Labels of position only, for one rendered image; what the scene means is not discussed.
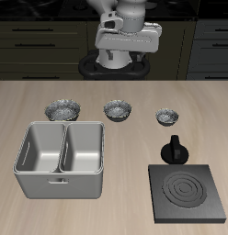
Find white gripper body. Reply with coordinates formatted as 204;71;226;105
94;22;163;54

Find medium grey speckled bowl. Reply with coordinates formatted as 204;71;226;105
103;99;133;123

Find small grey speckled bowl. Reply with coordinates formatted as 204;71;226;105
154;107;180;128

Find large grey speckled bowl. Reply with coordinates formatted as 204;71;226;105
44;98;82;122

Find dark kitchen cupboards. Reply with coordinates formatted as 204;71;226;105
0;0;228;82

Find round black knob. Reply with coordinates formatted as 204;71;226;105
160;134;190;165

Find white two-bin basket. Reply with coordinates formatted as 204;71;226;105
12;120;106;200

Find dark grey stove plate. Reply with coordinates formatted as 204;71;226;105
147;163;227;224

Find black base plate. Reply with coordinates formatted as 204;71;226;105
77;50;151;81

